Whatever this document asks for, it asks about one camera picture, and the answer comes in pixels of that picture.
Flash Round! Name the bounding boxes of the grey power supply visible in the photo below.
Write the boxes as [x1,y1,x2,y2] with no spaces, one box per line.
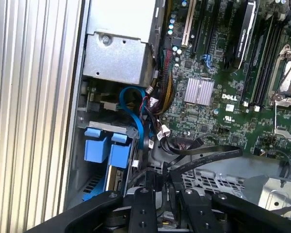
[81,0,167,87]

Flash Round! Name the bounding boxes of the hard disk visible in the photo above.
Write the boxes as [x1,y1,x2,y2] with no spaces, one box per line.
[106,132,140,195]

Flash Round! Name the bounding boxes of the blue flat wire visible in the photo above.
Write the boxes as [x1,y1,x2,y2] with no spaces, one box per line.
[119,86,151,151]

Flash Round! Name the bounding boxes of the silver chipset heatsink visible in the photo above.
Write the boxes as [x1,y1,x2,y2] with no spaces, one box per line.
[183,77,214,106]

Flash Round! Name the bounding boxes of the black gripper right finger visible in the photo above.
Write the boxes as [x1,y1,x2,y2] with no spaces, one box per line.
[169,169,291,233]

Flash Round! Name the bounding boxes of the white expansion slot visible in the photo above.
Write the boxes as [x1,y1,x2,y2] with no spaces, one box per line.
[181,0,197,48]

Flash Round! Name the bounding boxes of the green motherboard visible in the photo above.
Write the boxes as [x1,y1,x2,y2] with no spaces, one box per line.
[157,0,291,161]

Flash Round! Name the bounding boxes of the black disk wire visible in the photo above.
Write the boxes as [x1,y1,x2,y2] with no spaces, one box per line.
[160,142,243,192]

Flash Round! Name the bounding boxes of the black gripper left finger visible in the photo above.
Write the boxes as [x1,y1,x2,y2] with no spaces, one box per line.
[26,171,163,233]

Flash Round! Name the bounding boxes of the black expansion slot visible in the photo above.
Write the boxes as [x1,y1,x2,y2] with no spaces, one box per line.
[205,0,223,55]
[191,0,208,56]

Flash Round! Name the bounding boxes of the black PC case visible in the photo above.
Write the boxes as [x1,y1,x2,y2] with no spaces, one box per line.
[63,0,291,233]

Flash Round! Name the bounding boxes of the metal socket cover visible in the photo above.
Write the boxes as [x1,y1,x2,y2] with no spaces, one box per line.
[273,98,291,142]

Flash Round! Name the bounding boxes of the coloured power wire bundle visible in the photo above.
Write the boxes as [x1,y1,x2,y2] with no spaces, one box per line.
[156,48,176,116]

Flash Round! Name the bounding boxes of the blue board connector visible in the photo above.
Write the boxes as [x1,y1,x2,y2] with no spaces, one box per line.
[201,54,213,72]

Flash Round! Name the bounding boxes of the black graphics card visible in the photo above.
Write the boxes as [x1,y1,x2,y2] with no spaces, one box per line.
[232,0,258,71]

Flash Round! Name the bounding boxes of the empty blue disk carrier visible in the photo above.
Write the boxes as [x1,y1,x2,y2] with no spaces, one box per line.
[81,126,109,202]

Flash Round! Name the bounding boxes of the grey metal disk bay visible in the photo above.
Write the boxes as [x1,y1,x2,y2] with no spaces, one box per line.
[74,116,291,216]

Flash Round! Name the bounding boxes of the black RAM slot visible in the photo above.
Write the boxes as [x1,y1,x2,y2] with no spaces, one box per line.
[246,16,277,107]
[242,14,274,105]
[254,18,286,112]
[251,17,282,109]

